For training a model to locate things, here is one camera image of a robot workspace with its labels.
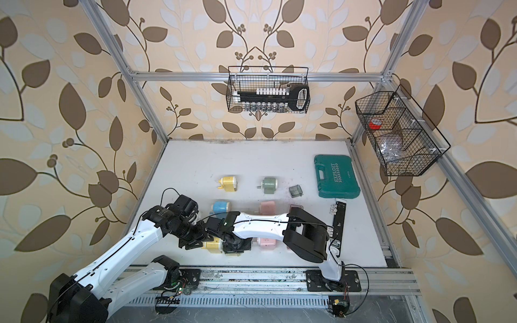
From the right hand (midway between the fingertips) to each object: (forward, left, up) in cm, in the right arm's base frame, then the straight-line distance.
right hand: (235, 250), depth 80 cm
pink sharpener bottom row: (0, -13, +6) cm, 14 cm away
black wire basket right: (+27, -65, +33) cm, 78 cm away
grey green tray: (+27, -28, -1) cm, 39 cm away
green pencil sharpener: (+27, -15, +6) cm, 31 cm away
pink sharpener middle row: (+16, -14, +5) cm, 22 cm away
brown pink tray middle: (+19, -27, 0) cm, 32 cm away
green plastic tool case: (+32, -49, +3) cm, 58 cm away
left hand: (+2, +9, +8) cm, 13 cm away
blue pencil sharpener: (+16, +7, +6) cm, 19 cm away
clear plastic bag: (+23, -58, +33) cm, 71 cm away
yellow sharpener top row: (+30, +5, +4) cm, 30 cm away
